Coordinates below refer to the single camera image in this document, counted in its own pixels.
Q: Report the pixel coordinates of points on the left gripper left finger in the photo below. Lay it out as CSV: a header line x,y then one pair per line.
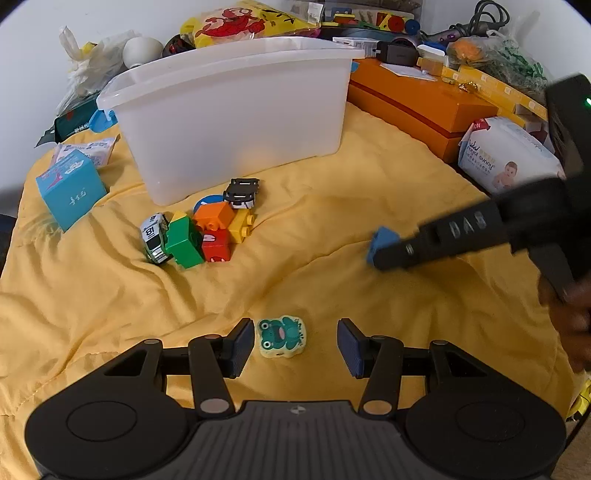
x,y
212,359

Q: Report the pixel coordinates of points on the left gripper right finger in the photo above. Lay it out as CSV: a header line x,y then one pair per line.
x,y
379,359

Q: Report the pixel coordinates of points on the green frog eraser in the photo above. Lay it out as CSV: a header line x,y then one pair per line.
x,y
285,336

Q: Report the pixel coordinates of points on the red monster face brick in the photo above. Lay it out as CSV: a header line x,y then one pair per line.
x,y
216,245

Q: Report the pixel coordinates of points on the green building brick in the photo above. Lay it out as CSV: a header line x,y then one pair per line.
x,y
183,241

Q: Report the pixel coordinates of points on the blue building brick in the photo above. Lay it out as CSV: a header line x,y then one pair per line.
x,y
382,238

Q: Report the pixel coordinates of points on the yellow small building brick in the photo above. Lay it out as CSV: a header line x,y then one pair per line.
x,y
241,225

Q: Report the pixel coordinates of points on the silver white toy car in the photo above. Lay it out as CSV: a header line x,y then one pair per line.
x,y
153,232

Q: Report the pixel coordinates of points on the orange building brick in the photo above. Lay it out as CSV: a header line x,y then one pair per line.
x,y
214,216

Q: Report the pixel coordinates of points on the black toy car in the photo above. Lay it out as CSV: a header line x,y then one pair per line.
x,y
241,193

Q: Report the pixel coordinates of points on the white egg shaped object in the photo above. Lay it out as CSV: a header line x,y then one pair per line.
x,y
138,51

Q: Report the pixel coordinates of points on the person right hand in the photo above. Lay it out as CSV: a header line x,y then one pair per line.
x,y
569,312

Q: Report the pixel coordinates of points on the baby wipes pack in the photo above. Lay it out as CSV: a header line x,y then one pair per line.
x,y
499,155

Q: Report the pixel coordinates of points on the yellow ruler box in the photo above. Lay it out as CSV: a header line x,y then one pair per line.
x,y
510,102

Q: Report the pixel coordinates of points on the yellow quilted cloth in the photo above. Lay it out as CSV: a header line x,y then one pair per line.
x,y
72,300

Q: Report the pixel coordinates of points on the orange gift box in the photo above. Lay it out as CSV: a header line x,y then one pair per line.
x,y
431,111

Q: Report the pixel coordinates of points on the blue airplane disc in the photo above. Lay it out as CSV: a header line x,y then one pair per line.
x,y
206,200

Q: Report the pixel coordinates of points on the light blue cardboard box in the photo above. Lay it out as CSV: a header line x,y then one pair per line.
x,y
70,188

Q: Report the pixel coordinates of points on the black small device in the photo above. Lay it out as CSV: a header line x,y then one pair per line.
x,y
397,52

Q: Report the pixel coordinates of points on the white paper packet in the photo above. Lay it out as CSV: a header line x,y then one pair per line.
x,y
99,151

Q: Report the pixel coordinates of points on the white plastic storage bin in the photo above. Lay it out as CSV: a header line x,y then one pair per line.
x,y
196,119

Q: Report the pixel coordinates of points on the small white carton box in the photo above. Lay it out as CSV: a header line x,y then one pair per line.
x,y
369,46

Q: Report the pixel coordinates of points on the blue plastic toy piece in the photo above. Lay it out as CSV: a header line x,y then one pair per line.
x,y
102,120

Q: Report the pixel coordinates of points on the white plastic bag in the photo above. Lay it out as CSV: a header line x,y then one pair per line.
x,y
93,65

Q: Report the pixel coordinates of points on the yellow red snack bag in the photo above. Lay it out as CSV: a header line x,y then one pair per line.
x,y
247,20

